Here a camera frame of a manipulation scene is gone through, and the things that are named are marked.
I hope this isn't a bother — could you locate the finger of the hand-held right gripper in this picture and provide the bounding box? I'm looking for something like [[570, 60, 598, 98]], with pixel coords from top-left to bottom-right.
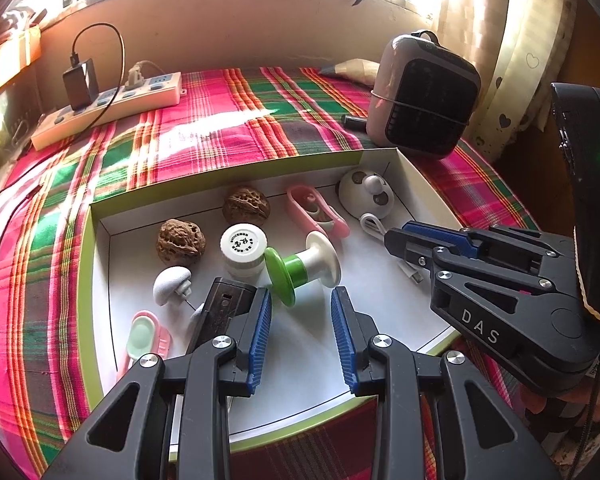
[[401, 220, 579, 302], [384, 227, 577, 387]]

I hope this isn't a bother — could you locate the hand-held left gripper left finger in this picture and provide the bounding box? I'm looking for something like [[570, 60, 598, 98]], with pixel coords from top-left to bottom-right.
[[40, 287, 273, 480]]

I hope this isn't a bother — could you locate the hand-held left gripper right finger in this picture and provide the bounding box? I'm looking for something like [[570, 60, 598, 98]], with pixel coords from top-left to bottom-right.
[[330, 286, 563, 480]]

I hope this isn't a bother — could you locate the black power bank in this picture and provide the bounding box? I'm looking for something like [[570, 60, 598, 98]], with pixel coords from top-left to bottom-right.
[[185, 276, 258, 356]]

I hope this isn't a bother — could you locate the green white cardboard box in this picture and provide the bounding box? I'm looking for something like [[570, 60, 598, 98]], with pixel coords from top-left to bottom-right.
[[76, 146, 463, 456]]

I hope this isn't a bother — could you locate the white panda dome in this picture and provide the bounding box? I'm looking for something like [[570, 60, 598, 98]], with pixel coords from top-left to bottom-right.
[[336, 167, 396, 220]]

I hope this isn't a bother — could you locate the green white spool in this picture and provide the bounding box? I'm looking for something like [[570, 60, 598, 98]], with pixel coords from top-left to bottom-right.
[[263, 231, 342, 308]]

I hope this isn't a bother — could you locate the small white bottle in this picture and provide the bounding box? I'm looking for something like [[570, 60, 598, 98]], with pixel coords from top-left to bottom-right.
[[220, 224, 268, 281]]

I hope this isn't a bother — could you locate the white mushroom-shaped toy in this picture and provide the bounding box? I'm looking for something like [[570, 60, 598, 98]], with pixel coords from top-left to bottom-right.
[[152, 266, 206, 321]]

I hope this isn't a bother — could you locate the pink clipper with green pad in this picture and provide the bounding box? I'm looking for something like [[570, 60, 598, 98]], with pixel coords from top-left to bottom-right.
[[115, 310, 173, 381]]

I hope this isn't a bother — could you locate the brown walnut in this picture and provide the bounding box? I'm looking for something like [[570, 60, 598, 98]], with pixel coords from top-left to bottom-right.
[[156, 219, 207, 267], [222, 186, 271, 226]]

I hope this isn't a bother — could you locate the pink black heater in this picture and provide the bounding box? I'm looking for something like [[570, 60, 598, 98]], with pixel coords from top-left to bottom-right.
[[366, 30, 482, 160]]

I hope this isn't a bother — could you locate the beige cone pouch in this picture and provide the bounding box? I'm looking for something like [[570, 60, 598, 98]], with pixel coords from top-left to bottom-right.
[[319, 60, 381, 86]]

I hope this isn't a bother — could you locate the heart print curtain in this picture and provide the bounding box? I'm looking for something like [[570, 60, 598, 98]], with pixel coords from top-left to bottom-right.
[[430, 0, 581, 161]]

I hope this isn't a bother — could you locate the pink green plaid cloth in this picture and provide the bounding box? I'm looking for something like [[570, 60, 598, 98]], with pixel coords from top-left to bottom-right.
[[0, 65, 546, 480]]

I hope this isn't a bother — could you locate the white power strip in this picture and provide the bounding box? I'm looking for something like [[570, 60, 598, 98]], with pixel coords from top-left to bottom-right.
[[31, 71, 183, 152]]

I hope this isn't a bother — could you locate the white plug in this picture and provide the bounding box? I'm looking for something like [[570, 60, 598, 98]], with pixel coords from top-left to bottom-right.
[[125, 60, 166, 86]]

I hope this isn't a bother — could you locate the black charger adapter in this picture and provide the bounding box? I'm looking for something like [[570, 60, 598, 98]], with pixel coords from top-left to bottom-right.
[[62, 59, 100, 111]]

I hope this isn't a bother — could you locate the orange box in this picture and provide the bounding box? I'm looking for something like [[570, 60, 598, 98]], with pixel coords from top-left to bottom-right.
[[0, 27, 43, 103]]

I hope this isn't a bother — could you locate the black charger cable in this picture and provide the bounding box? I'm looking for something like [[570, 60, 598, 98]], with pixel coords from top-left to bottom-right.
[[0, 23, 126, 203]]

